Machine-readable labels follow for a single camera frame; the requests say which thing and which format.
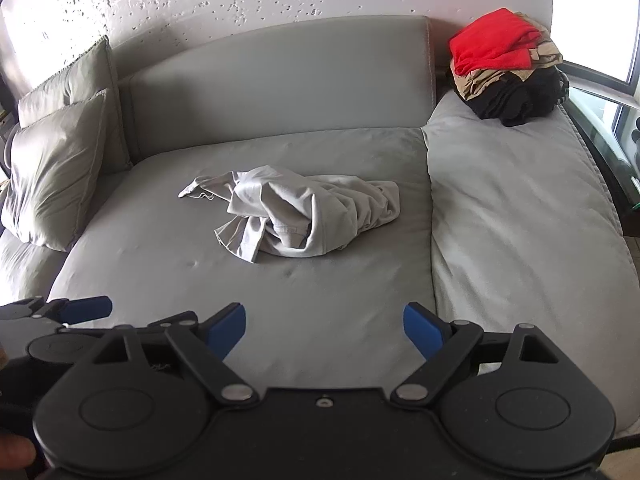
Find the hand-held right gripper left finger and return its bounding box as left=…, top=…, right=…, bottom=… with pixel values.
left=90, top=302, right=258, bottom=404

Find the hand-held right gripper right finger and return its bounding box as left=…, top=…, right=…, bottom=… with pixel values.
left=391, top=302, right=560, bottom=406

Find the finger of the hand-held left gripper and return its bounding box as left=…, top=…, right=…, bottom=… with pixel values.
left=0, top=296, right=113, bottom=330
left=148, top=312, right=199, bottom=331

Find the light grey shirt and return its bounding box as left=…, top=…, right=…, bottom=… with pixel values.
left=178, top=165, right=402, bottom=263

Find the person's left hand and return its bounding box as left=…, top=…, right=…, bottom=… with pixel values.
left=0, top=434, right=37, bottom=470

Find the grey throw pillow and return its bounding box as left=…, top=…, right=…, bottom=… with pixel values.
left=0, top=89, right=109, bottom=253
left=17, top=35, right=132, bottom=173

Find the light grey seat cushion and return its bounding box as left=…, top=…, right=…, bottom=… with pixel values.
left=422, top=91, right=640, bottom=433

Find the grey sofa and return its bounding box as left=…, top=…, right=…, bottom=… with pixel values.
left=0, top=15, right=640, bottom=441

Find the black garment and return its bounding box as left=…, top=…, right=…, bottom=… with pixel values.
left=465, top=66, right=571, bottom=128

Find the glass side table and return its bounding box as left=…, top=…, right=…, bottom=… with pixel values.
left=562, top=82, right=640, bottom=241

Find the red garment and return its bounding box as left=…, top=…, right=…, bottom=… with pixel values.
left=448, top=7, right=543, bottom=77

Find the tan garment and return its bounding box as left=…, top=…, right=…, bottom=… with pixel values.
left=450, top=12, right=565, bottom=102

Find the window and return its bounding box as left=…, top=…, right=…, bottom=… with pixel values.
left=547, top=0, right=640, bottom=86

